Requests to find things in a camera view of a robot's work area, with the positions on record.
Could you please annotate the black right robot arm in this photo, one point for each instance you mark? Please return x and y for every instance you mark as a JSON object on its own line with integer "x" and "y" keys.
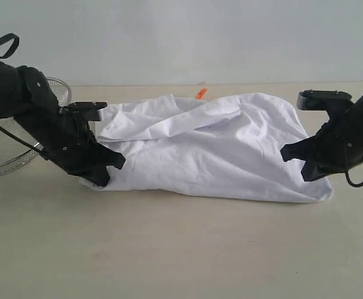
{"x": 354, "y": 116}

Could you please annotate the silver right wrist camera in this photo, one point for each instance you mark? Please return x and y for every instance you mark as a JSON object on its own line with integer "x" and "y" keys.
{"x": 335, "y": 103}

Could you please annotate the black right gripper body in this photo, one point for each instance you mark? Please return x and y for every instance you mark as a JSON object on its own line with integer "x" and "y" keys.
{"x": 335, "y": 148}

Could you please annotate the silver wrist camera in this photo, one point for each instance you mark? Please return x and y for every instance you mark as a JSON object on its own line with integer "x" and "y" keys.
{"x": 87, "y": 111}
{"x": 335, "y": 103}

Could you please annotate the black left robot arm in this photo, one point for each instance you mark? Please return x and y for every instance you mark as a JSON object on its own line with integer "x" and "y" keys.
{"x": 25, "y": 96}

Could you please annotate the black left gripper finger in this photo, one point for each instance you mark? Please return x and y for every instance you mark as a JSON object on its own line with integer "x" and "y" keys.
{"x": 106, "y": 157}
{"x": 97, "y": 175}

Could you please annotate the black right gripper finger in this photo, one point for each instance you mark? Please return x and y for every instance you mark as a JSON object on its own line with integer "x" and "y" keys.
{"x": 305, "y": 150}
{"x": 315, "y": 170}

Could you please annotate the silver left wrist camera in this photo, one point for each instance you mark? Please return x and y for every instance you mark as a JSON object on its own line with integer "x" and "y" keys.
{"x": 87, "y": 111}

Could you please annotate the white shirt with red print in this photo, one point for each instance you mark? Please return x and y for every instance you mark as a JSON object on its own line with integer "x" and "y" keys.
{"x": 228, "y": 147}

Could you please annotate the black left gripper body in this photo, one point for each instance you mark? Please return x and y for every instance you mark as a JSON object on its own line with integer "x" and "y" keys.
{"x": 78, "y": 154}

